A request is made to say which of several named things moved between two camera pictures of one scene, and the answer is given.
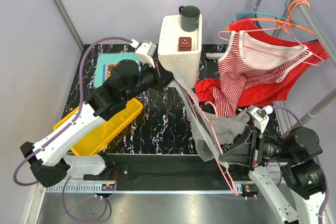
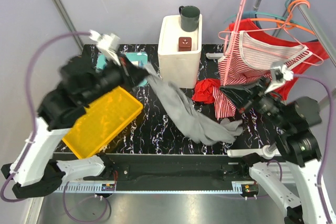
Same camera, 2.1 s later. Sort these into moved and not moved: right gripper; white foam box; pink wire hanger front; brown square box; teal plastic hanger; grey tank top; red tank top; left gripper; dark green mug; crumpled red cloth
Moved: right gripper; left gripper; pink wire hanger front; grey tank top
Not moved: white foam box; crumpled red cloth; teal plastic hanger; brown square box; dark green mug; red tank top
